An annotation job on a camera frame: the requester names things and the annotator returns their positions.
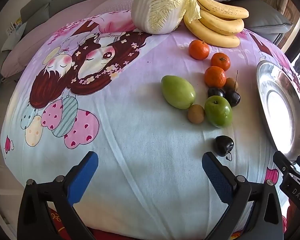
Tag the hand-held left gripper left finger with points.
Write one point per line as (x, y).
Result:
(82, 177)

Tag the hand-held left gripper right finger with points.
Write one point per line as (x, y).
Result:
(216, 177)

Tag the round metal plate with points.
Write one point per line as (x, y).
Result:
(280, 105)

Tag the green apple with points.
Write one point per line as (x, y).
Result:
(218, 112)

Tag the small brown kiwi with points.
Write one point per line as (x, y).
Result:
(196, 114)
(231, 83)

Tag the dark cherry with long stem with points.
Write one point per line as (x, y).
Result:
(232, 98)

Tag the green mango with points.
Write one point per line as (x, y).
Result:
(178, 92)

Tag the orange tangerine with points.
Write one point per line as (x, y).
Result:
(199, 50)
(215, 77)
(220, 62)

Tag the printed cartoon blanket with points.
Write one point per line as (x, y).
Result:
(140, 150)

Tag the grey leather cushion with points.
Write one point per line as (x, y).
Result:
(267, 17)

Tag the pink mattress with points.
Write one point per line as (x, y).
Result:
(52, 27)

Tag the pale blue cushion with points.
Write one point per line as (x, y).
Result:
(15, 38)

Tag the napa cabbage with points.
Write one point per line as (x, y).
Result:
(160, 7)

